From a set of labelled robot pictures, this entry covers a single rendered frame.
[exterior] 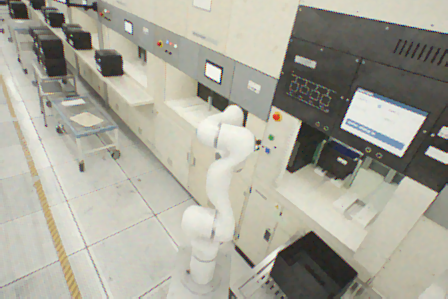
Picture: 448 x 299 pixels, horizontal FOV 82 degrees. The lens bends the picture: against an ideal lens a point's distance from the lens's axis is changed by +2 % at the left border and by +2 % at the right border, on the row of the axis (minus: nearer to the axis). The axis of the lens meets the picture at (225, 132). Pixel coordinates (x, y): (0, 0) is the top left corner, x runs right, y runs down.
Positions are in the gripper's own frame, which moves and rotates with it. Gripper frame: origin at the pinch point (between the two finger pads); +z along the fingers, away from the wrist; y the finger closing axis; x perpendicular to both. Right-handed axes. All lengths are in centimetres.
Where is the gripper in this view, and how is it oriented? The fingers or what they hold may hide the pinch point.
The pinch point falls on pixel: (258, 142)
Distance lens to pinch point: 156.8
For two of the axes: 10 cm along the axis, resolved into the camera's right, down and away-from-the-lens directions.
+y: 6.4, 4.7, -6.1
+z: 7.5, -2.3, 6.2
